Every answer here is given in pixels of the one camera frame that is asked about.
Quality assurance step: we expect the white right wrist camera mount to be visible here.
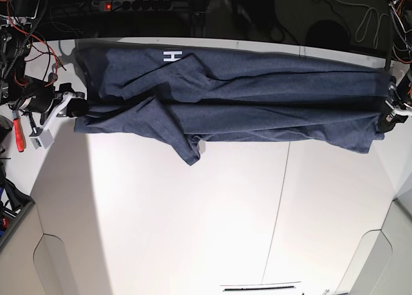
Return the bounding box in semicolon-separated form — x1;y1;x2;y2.
29;91;86;149

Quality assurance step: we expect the red handled screwdriver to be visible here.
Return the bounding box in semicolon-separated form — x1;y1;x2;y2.
12;110;26;153

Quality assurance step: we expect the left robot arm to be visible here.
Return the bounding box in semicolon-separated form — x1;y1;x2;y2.
378;0;411;133

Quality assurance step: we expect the blue t-shirt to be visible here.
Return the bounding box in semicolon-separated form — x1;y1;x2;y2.
75;46;392;165

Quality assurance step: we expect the white coiled cable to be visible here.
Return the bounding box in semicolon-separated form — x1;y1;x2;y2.
324;0;392;50

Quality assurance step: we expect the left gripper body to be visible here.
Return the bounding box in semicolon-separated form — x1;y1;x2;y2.
378;82;411;133

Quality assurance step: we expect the black bag with items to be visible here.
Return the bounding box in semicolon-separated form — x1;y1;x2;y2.
1;116;35;249

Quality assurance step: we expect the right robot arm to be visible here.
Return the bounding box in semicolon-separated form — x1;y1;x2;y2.
1;0;88;119

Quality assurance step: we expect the black power strip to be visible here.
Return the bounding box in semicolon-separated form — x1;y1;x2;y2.
91;0;176;12

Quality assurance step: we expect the black thin rod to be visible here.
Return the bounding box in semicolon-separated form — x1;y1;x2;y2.
223;286;296;292

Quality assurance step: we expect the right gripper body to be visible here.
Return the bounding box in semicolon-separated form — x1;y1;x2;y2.
8;79;74;118

